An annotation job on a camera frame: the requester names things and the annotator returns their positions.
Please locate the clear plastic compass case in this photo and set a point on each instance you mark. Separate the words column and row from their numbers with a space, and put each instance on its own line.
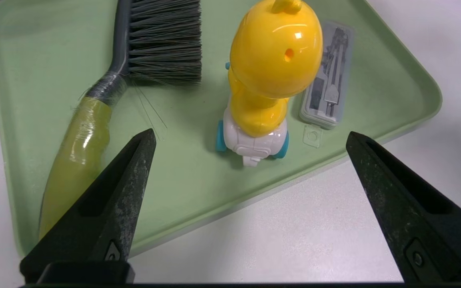
column 326, row 80

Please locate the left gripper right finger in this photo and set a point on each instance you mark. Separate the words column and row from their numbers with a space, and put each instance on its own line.
column 414, row 216

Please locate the yellow duck toy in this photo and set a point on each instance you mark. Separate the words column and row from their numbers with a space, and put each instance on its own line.
column 274, row 60

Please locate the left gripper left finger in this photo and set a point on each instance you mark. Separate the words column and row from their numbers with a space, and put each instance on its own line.
column 106, row 216

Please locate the light green plastic tray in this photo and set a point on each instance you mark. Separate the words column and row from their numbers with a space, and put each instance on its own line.
column 198, row 180

